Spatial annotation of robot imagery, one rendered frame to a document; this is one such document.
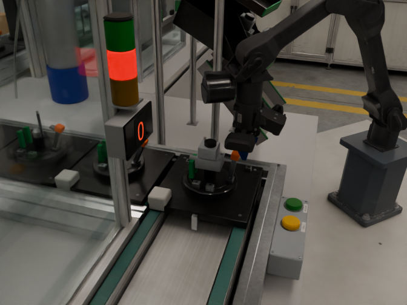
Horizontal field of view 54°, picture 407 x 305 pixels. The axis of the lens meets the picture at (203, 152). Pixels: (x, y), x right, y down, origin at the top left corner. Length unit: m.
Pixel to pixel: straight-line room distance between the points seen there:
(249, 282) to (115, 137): 0.38
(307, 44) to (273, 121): 4.19
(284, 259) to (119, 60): 0.51
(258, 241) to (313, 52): 4.29
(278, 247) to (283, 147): 0.62
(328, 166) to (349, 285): 0.50
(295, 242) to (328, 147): 0.65
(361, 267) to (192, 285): 0.41
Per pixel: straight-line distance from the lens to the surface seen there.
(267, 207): 0.99
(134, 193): 1.00
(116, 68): 0.72
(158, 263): 0.90
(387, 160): 1.06
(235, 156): 0.95
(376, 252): 1.09
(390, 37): 5.06
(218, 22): 1.06
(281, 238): 0.90
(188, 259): 0.90
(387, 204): 1.19
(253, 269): 0.84
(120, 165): 0.83
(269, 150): 1.41
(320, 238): 1.08
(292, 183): 1.26
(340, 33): 5.01
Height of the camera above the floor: 1.56
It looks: 31 degrees down
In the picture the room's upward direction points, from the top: 1 degrees clockwise
